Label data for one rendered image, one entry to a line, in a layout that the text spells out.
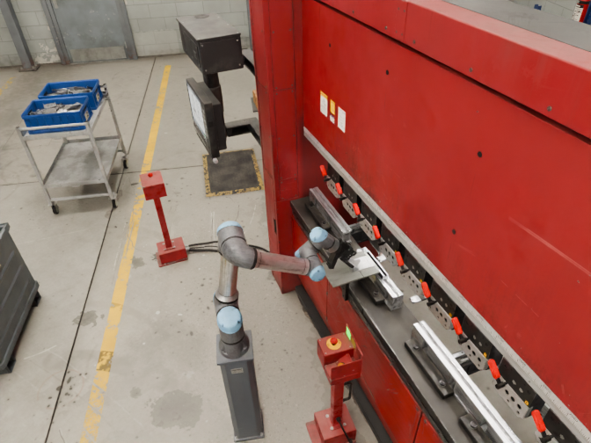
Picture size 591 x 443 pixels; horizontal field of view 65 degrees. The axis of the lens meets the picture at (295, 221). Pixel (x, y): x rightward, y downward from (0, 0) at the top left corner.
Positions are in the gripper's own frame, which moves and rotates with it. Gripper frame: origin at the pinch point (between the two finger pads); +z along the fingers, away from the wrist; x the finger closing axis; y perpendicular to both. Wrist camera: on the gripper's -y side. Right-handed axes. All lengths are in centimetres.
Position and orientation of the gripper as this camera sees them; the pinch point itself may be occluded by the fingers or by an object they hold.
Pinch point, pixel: (353, 265)
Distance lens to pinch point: 243.0
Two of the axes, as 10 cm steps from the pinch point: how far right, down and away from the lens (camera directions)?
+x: -3.4, -5.7, 7.5
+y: 7.0, -6.9, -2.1
